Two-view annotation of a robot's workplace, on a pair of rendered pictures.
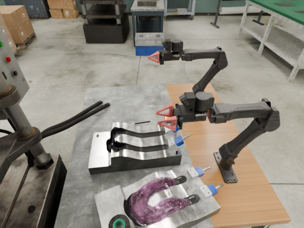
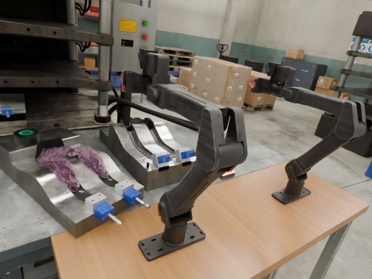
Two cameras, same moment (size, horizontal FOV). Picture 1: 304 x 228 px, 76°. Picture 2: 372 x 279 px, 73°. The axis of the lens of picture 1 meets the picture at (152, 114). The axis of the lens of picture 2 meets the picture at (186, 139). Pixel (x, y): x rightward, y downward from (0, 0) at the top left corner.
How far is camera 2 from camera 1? 1.01 m
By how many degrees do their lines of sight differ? 51
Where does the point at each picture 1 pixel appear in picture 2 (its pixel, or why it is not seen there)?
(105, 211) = (46, 133)
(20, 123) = (99, 65)
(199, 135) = (220, 204)
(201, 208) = (70, 203)
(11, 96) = (101, 36)
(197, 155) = not seen: hidden behind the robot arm
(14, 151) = (82, 79)
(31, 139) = (98, 82)
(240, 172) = (174, 265)
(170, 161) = (139, 173)
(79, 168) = not seen: hidden behind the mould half
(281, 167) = not seen: outside the picture
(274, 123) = (207, 146)
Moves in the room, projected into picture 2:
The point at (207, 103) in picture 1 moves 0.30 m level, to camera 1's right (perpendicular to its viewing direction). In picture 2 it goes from (151, 63) to (214, 92)
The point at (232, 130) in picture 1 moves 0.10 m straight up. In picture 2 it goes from (273, 246) to (282, 221)
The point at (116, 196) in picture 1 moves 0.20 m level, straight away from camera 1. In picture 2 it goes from (64, 135) to (107, 127)
